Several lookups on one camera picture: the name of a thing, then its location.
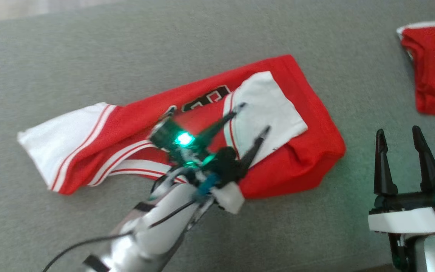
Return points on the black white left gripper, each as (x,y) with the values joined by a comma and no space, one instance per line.
(225,166)

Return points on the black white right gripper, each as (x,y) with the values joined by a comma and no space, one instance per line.
(406,219)

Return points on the red white basketball jersey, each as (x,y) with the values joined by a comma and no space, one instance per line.
(308,151)

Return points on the blue left wrist connector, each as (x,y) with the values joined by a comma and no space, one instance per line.
(206,184)

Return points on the large grey sofa seat cushion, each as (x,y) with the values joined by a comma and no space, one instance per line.
(127,49)

